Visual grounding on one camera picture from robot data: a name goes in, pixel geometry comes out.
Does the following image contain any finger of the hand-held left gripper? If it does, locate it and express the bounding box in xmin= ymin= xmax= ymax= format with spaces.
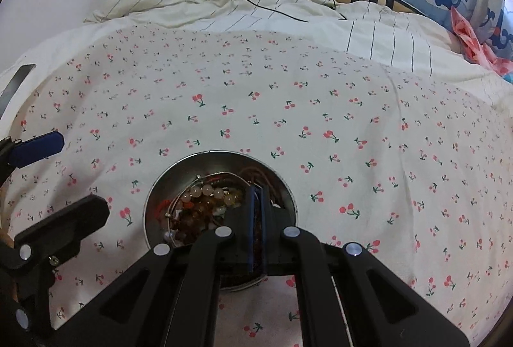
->
xmin=0 ymin=132 xmax=65 ymax=187
xmin=0 ymin=195 xmax=111 ymax=347

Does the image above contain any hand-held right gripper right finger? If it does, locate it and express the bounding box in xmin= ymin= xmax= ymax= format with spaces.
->
xmin=262 ymin=187 xmax=469 ymax=347

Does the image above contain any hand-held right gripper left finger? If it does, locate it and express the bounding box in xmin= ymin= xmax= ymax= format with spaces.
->
xmin=48 ymin=187 xmax=257 ymax=347

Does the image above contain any amber bead bracelet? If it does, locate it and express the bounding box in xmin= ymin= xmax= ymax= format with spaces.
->
xmin=170 ymin=201 xmax=225 ymax=247
xmin=238 ymin=166 xmax=283 ymax=207

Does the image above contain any white bead bracelet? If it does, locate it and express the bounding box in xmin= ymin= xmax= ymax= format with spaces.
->
xmin=178 ymin=184 xmax=241 ymax=207

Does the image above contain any silver bangle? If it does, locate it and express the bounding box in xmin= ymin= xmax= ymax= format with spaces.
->
xmin=164 ymin=176 xmax=201 ymax=244

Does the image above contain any round metal tin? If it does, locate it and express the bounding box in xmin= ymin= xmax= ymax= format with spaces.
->
xmin=142 ymin=150 xmax=299 ymax=292

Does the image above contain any grey metal bar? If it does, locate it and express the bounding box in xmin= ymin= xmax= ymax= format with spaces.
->
xmin=0 ymin=64 xmax=38 ymax=121

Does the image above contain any cherry print bed sheet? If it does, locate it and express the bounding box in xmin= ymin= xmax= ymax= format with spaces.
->
xmin=0 ymin=24 xmax=513 ymax=347

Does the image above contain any pink cloth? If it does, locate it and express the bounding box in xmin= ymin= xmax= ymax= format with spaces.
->
xmin=449 ymin=6 xmax=513 ymax=77

